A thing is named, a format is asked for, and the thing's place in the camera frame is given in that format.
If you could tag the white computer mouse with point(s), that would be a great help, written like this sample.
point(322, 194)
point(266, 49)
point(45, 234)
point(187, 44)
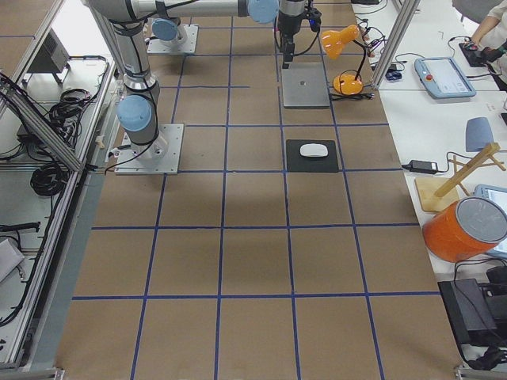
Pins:
point(313, 150)

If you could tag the black mousepad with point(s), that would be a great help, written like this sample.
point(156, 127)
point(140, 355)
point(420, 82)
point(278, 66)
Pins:
point(298, 164)

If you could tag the person at desk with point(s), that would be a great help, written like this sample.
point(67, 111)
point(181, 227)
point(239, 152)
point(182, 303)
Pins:
point(491, 32)

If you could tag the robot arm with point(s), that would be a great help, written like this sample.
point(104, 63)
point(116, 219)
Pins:
point(137, 112)
point(169, 30)

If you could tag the wooden stand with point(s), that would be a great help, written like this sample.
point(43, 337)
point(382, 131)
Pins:
point(435, 194)

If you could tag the orange cylindrical bucket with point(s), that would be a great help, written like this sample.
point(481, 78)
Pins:
point(466, 228)

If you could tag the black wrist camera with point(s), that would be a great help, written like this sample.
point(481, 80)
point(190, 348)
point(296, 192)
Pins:
point(314, 17)

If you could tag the black box on desk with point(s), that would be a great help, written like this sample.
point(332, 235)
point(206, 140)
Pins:
point(468, 314)

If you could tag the grey blue pouch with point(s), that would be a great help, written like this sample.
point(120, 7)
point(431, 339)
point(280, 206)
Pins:
point(478, 134)

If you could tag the grey laptop notebook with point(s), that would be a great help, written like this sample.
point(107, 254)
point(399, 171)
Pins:
point(304, 85)

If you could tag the aluminium frame post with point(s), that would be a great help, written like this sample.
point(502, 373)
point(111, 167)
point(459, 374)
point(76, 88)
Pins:
point(396, 35)

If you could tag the black laptop charger brick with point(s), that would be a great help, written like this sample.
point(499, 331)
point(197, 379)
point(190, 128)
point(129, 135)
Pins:
point(420, 166)

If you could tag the orange desk lamp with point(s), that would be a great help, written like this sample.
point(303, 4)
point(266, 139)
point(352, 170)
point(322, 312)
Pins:
point(334, 42)

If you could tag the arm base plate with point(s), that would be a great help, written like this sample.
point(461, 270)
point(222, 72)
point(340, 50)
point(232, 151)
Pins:
point(159, 47)
point(162, 157)

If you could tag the blue teach pendant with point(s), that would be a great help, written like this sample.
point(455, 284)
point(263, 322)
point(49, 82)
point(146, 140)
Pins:
point(442, 78)

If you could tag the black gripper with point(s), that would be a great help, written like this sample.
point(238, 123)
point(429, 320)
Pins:
point(287, 23)

